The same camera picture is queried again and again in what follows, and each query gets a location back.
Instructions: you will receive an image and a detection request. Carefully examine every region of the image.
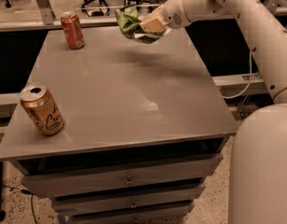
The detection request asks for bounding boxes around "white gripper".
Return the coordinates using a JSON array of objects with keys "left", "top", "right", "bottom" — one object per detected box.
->
[{"left": 134, "top": 0, "right": 190, "bottom": 39}]

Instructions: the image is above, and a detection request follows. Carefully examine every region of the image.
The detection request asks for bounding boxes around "white cable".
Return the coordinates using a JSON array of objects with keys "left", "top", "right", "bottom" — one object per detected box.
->
[{"left": 222, "top": 51, "right": 260, "bottom": 100}]

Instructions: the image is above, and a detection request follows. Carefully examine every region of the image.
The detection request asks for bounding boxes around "grey drawer cabinet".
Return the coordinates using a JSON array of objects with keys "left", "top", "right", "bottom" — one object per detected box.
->
[{"left": 0, "top": 26, "right": 237, "bottom": 224}]

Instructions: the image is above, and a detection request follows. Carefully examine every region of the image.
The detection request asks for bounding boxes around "red coke can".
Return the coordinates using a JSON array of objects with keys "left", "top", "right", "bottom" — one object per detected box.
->
[{"left": 61, "top": 11, "right": 85, "bottom": 49}]

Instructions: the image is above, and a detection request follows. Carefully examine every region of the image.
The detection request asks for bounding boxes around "gold LaCroix can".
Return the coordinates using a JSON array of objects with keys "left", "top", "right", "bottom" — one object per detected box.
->
[{"left": 20, "top": 83, "right": 64, "bottom": 135}]

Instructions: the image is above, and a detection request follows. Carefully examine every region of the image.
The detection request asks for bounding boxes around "green jalapeno chip bag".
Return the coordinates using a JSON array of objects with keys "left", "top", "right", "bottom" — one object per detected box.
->
[{"left": 116, "top": 5, "right": 158, "bottom": 44}]

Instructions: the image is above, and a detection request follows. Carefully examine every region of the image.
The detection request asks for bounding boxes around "metal railing frame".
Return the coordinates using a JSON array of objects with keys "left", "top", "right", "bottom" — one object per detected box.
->
[{"left": 0, "top": 0, "right": 287, "bottom": 34}]

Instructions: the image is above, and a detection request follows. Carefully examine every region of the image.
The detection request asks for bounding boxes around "black floor cable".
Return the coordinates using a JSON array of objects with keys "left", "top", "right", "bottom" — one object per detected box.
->
[{"left": 1, "top": 184, "right": 39, "bottom": 224}]

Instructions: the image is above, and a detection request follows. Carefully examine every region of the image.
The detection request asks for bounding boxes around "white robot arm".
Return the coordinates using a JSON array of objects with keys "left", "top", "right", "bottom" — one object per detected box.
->
[{"left": 140, "top": 0, "right": 287, "bottom": 224}]

